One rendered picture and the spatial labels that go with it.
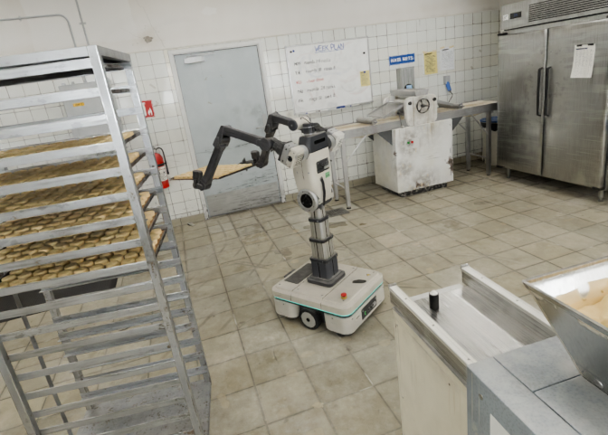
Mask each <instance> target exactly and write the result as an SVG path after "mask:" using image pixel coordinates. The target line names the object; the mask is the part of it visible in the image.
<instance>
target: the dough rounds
mask: <svg viewBox="0 0 608 435"><path fill-rule="evenodd" d="M163 232H164V231H161V229H154V230H152V231H151V233H150V236H151V240H152V241H154V242H153V248H154V251H156V249H157V245H158V244H159V241H160V239H161V237H162V234H163ZM144 260H146V258H145V254H144V251H143V248H142V246H140V247H136V248H131V249H125V250H121V251H112V252H107V253H102V254H97V255H92V256H88V257H82V258H78V259H73V260H64V261H59V262H54V263H49V264H44V265H40V266H34V267H30V268H25V269H19V270H11V271H10V272H9V274H10V275H8V276H5V277H3V278H2V279H1V280H2V282H0V288H8V287H12V286H17V285H22V284H26V283H32V282H36V281H41V280H46V279H55V278H59V277H64V276H69V275H73V274H78V273H83V272H88V271H93V270H101V269H106V268H111V267H116V266H120V265H125V264H130V263H135V262H140V261H144Z"/></svg>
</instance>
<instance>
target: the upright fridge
mask: <svg viewBox="0 0 608 435"><path fill-rule="evenodd" d="M502 30H504V32H502V33H498V37H499V44H498V139H497V165H496V167H499V168H502V167H504V168H507V175H508V176H507V178H510V176H509V175H511V169H512V170H517V171H520V172H524V173H529V174H532V175H540V176H543V177H547V178H552V179H556V180H559V181H564V182H568V183H572V184H579V185H583V186H587V187H591V188H592V189H593V190H596V191H599V192H598V197H600V199H598V202H603V197H604V191H607V190H608V0H524V1H520V2H516V3H513V4H510V5H503V6H501V31H502ZM501 35H502V36H501ZM588 43H593V44H595V52H594V66H593V71H592V77H591V78H570V77H571V73H572V69H573V63H574V56H575V45H578V44H582V45H584V44H588Z"/></svg>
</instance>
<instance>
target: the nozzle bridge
mask: <svg viewBox="0 0 608 435"><path fill-rule="evenodd" d="M466 374H467V429H468V435H608V395H607V394H606V393H604V392H603V391H601V390H600V389H599V388H597V387H596V386H594V385H593V384H592V383H590V382H589V381H587V380H586V379H585V378H584V377H583V376H582V375H581V374H579V372H578V370H577V369H576V367H575V365H574V363H573V362H572V360H571V358H570V356H569V354H568V353H567V351H566V350H565V348H564V347H563V345H562V343H561V342H560V340H559V339H558V337H557V336H553V337H550V338H548V339H545V340H541V341H538V342H535V343H533V344H530V345H525V346H522V347H520V348H517V349H514V350H511V351H508V352H506V353H503V354H499V355H494V356H493V358H492V357H490V358H487V359H484V360H481V361H478V362H476V363H473V364H468V365H467V366H466Z"/></svg>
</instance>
